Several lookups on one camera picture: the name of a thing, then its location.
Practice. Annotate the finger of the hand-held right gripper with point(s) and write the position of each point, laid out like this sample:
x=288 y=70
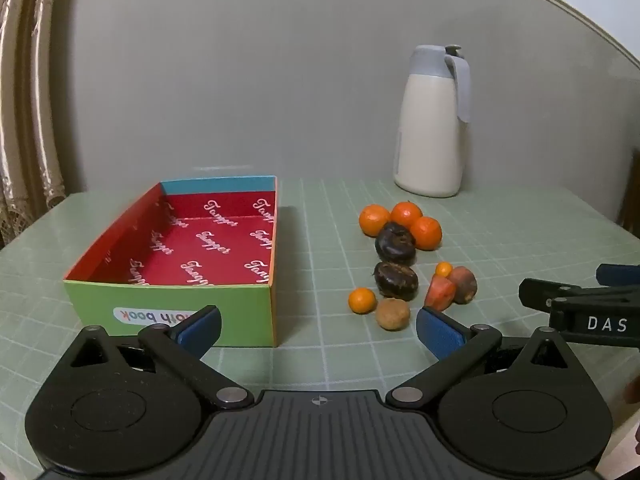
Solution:
x=542 y=292
x=620 y=275

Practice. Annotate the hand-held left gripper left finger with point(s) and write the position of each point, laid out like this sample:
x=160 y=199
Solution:
x=201 y=329

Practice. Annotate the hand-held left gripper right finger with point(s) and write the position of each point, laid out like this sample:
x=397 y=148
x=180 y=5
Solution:
x=440 y=334

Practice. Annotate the tiny orange kumquat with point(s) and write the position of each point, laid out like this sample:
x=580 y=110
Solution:
x=443 y=269

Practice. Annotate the dark water chestnut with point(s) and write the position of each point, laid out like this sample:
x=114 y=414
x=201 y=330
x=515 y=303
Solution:
x=395 y=244
x=396 y=281

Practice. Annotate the colourful cardboard box red inside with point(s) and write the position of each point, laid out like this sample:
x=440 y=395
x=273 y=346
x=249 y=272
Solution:
x=200 y=255

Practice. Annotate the small orange kumquat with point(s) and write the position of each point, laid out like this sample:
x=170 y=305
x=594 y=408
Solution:
x=362 y=300

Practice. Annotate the tangerine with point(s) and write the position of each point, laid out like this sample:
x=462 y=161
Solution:
x=406 y=213
x=372 y=220
x=427 y=233

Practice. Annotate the green grid cutting mat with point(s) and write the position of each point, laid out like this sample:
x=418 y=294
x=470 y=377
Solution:
x=320 y=205

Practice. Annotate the cream jug with grey lid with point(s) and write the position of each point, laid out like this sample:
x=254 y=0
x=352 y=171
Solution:
x=427 y=130

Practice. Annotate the beige satin curtain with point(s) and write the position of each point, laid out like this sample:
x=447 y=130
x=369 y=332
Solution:
x=25 y=110

